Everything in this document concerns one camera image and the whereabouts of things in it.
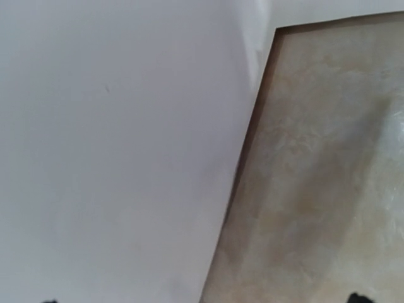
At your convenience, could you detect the red and dark photo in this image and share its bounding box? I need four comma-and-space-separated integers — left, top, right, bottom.
0, 0, 404, 303

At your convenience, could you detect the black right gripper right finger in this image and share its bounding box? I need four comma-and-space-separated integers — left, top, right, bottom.
347, 292, 374, 303

